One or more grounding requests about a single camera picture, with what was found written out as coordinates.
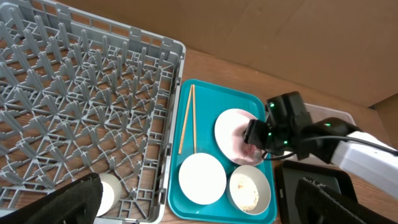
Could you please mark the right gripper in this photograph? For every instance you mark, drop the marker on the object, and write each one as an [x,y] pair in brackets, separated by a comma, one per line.
[259,134]

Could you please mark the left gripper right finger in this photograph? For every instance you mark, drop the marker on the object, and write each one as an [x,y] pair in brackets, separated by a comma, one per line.
[317,203]

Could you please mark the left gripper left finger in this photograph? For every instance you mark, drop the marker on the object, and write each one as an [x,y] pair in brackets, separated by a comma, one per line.
[77,202]

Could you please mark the white paper cup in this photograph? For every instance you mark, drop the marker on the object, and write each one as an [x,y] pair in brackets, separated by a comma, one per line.
[112,190]

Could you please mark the grey bowl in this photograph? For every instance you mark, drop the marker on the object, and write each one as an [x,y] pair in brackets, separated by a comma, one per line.
[262,184]

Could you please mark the pile of white rice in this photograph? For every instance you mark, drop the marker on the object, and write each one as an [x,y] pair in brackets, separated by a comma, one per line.
[244,192]

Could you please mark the pink small bowl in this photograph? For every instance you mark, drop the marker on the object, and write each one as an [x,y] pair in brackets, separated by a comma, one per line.
[202,178]

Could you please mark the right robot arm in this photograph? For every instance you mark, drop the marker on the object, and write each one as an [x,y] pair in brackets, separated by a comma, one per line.
[290,131]

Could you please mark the clear plastic waste bin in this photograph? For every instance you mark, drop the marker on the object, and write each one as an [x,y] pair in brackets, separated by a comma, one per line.
[319,113]

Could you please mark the white round plate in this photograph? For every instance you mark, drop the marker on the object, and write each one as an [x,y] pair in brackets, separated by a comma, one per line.
[229,128]

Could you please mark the black rectangular tray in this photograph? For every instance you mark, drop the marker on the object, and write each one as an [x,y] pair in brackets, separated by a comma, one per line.
[287,176]

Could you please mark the teal plastic serving tray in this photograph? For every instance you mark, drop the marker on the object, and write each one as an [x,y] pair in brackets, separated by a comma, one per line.
[207,101]

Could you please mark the grey plastic dish rack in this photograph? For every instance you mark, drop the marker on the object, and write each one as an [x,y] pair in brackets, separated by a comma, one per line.
[81,93]

